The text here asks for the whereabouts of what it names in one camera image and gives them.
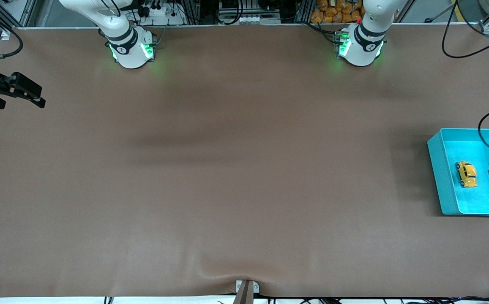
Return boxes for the grey metal clamp bracket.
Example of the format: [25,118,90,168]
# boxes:
[233,280,260,304]

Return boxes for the turquoise plastic bin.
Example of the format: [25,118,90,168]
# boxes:
[427,128,489,217]

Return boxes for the white terminal connector strip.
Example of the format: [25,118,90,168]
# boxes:
[221,15,281,25]

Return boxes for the orange packets pile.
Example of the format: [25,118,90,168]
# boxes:
[310,0,398,24]

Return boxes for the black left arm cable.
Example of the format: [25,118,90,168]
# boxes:
[441,0,489,159]

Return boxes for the yellow beetle toy car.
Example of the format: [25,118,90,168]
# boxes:
[456,161,478,188]

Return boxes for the white power strip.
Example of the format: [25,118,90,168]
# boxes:
[141,0,186,26]

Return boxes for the brown table cover cloth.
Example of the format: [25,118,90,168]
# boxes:
[0,23,489,299]

